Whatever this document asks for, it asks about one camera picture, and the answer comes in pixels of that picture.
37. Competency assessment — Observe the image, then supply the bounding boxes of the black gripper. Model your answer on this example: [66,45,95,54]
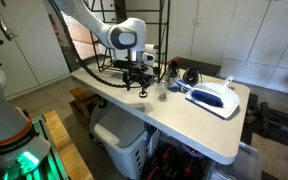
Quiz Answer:
[122,61,154,93]

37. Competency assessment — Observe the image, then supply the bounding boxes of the small clear glass jar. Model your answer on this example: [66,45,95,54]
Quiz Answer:
[157,79,169,102]

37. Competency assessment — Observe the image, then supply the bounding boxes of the red black hand tool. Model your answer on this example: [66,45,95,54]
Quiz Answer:
[166,55,182,81]

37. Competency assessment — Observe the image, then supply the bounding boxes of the white laundry hamper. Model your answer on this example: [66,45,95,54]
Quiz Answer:
[89,99,155,180]

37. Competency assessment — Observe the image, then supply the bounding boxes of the wooden crate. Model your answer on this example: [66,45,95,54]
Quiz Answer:
[68,86,102,129]

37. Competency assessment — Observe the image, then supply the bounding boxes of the black floor mat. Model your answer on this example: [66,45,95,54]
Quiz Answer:
[175,56,223,78]

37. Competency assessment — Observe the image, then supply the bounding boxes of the blue dustpan brush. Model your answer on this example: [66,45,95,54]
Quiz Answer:
[173,77,225,108]

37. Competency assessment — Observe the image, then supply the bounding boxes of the red black equipment pile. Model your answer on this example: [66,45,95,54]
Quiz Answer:
[143,133,215,180]

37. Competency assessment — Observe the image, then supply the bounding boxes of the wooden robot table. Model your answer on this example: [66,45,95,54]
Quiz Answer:
[42,109,95,180]

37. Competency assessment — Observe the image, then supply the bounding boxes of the white closet doors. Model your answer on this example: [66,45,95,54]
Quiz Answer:
[0,0,72,99]

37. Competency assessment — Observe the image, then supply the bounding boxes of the clear plastic bin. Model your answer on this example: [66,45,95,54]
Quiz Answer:
[210,141,262,180]

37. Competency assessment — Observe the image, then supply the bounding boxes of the black wire rack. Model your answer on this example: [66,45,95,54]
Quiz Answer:
[83,0,172,84]

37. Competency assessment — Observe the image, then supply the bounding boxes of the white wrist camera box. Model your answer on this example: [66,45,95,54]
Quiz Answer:
[141,51,157,65]

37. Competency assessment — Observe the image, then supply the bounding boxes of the green lit base frame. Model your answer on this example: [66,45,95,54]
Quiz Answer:
[0,114,68,180]

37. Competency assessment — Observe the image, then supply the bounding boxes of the white cabinet with handles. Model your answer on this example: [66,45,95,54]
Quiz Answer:
[167,0,288,98]

